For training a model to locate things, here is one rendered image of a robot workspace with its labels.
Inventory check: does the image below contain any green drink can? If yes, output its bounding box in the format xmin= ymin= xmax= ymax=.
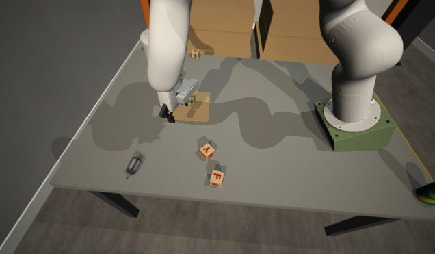
xmin=416 ymin=182 xmax=435 ymax=206

